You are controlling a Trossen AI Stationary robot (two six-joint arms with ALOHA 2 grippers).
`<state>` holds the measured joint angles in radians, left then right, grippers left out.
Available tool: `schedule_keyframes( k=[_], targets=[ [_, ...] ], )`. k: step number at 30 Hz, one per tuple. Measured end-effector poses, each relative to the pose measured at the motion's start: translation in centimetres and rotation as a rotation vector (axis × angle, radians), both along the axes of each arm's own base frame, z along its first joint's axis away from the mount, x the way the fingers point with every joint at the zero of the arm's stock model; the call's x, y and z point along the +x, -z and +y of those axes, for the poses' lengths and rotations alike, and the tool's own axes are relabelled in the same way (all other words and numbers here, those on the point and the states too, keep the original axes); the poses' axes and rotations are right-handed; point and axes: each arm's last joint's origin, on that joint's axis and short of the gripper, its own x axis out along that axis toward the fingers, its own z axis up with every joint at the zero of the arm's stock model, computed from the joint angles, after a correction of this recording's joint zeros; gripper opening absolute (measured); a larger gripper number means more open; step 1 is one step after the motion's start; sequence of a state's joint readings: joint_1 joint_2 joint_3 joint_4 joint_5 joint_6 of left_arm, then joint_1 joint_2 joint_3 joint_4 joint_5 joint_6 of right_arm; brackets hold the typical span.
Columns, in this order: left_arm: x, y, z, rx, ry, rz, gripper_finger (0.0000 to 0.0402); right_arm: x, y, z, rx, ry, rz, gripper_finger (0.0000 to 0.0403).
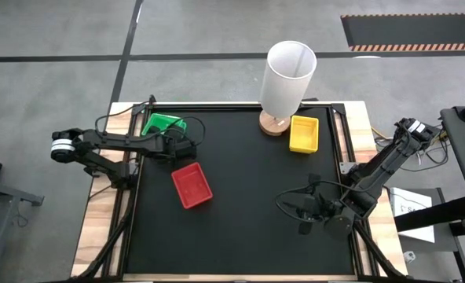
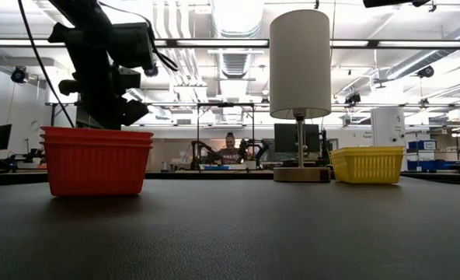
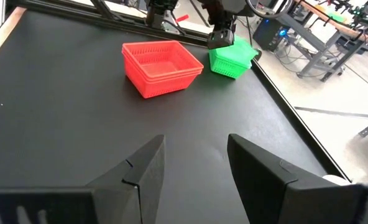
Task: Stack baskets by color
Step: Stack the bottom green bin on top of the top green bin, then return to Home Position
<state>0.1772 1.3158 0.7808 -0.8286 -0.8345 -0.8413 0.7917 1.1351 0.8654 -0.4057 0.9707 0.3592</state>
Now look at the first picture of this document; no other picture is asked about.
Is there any black metal desk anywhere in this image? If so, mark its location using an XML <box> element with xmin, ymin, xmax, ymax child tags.
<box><xmin>0</xmin><ymin>176</ymin><xmax>45</xmax><ymax>283</ymax></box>

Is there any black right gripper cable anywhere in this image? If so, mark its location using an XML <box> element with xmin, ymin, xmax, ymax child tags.
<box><xmin>274</xmin><ymin>179</ymin><xmax>353</xmax><ymax>222</ymax></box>

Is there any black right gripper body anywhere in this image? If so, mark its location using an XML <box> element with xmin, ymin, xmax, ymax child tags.
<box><xmin>298</xmin><ymin>195</ymin><xmax>336</xmax><ymax>222</ymax></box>

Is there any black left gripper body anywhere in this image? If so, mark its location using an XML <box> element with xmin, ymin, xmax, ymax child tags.
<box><xmin>162</xmin><ymin>135</ymin><xmax>199</xmax><ymax>161</ymax></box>

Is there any black equipment cart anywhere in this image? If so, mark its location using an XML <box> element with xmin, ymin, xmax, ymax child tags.
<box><xmin>439</xmin><ymin>97</ymin><xmax>465</xmax><ymax>221</ymax></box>

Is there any black aluminium rig frame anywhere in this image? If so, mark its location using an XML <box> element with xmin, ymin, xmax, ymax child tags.
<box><xmin>70</xmin><ymin>100</ymin><xmax>410</xmax><ymax>283</ymax></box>

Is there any black table mat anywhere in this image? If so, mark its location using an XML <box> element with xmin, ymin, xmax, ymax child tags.
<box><xmin>126</xmin><ymin>105</ymin><xmax>355</xmax><ymax>275</ymax></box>

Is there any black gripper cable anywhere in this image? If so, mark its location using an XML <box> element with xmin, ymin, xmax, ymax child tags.
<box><xmin>274</xmin><ymin>179</ymin><xmax>353</xmax><ymax>222</ymax></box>
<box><xmin>148</xmin><ymin>115</ymin><xmax>207</xmax><ymax>151</ymax></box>

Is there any black stand leg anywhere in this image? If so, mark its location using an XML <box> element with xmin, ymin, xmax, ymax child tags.
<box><xmin>394</xmin><ymin>195</ymin><xmax>465</xmax><ymax>233</ymax></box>

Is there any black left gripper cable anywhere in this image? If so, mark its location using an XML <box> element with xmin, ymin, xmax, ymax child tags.
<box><xmin>148</xmin><ymin>115</ymin><xmax>207</xmax><ymax>151</ymax></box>

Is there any black hazard-striped floor mat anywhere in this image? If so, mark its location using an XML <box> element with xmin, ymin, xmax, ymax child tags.
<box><xmin>341</xmin><ymin>13</ymin><xmax>465</xmax><ymax>53</ymax></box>

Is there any white shade table lamp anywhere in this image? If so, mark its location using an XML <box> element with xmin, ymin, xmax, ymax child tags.
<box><xmin>258</xmin><ymin>40</ymin><xmax>318</xmax><ymax>138</ymax></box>

